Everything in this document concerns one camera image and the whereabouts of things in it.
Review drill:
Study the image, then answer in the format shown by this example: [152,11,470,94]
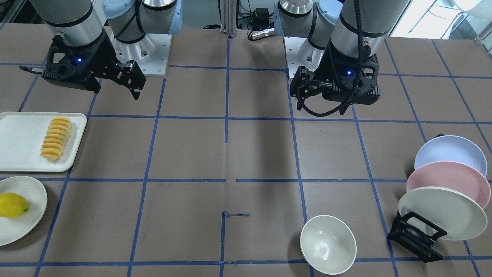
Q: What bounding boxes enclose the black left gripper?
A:
[290,42,381,105]

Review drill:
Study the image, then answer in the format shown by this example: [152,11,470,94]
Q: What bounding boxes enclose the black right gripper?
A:
[19,29,146,100]

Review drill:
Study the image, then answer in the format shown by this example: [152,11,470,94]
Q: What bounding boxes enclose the yellow orange striped bread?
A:
[40,117,72,162]

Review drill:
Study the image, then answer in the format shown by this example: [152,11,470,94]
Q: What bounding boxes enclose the blue plate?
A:
[414,135,488,177]

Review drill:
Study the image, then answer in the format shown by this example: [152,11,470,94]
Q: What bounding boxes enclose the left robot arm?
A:
[274,0,410,109]

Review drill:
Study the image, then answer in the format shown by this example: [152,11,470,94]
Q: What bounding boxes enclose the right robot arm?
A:
[20,0,182,100]

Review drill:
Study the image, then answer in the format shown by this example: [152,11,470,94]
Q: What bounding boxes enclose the cream plate under lemon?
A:
[0,176,48,246]

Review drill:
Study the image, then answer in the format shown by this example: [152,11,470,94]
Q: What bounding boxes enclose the pink plate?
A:
[406,161,491,208]

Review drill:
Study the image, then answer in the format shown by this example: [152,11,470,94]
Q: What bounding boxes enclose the black plate rack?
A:
[387,133,448,263]

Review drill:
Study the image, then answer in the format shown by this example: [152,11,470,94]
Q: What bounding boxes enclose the cream plate in rack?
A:
[398,186,487,240]

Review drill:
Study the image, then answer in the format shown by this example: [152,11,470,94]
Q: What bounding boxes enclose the silver cylinder connector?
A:
[248,28,275,42]

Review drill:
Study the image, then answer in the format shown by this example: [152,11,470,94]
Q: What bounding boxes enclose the black power adapter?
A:
[253,8,269,24]

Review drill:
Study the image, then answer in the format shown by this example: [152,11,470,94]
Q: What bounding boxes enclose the white rectangular tray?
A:
[0,112,87,172]

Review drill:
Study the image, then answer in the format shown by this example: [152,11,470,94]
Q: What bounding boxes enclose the yellow lemon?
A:
[0,192,29,218]

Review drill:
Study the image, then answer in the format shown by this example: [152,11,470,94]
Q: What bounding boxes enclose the cream white bowl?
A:
[300,215,358,275]

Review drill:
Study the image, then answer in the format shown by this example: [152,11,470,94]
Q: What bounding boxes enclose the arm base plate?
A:
[110,33,173,77]
[284,36,324,79]

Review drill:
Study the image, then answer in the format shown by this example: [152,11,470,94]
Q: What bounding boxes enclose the aluminium frame post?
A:
[218,0,238,37]

